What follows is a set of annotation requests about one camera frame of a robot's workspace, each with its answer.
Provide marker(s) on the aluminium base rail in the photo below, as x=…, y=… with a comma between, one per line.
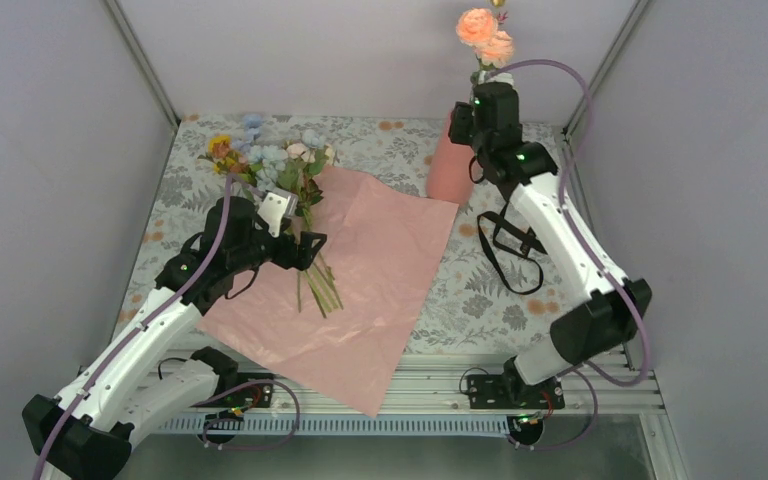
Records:
x=429, y=395

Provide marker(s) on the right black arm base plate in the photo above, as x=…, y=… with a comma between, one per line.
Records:
x=503, y=392

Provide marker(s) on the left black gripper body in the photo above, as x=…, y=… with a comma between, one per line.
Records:
x=284, y=258

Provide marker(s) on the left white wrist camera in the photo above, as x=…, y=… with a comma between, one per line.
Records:
x=276, y=206

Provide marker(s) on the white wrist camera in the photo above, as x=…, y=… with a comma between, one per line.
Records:
x=276, y=206
x=493, y=77

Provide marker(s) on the purple flower bouquet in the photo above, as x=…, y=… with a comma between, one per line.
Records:
x=286, y=170

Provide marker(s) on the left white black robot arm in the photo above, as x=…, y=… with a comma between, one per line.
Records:
x=91, y=427

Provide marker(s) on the floral patterned table mat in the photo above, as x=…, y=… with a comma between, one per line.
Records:
x=471, y=308

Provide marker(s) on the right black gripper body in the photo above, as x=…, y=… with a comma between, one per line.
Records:
x=459, y=133

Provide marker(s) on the purple pink wrapping paper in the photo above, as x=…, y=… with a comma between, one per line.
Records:
x=384, y=248

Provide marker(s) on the pink cylindrical vase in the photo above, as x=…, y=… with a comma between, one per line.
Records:
x=449, y=174

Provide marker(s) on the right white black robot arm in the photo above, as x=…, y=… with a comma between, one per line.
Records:
x=608, y=305

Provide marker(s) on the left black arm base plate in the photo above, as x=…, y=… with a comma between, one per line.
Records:
x=255, y=396

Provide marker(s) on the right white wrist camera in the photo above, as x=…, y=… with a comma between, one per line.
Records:
x=493, y=77

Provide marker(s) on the peach rose flower stem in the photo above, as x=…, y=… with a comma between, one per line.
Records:
x=482, y=30

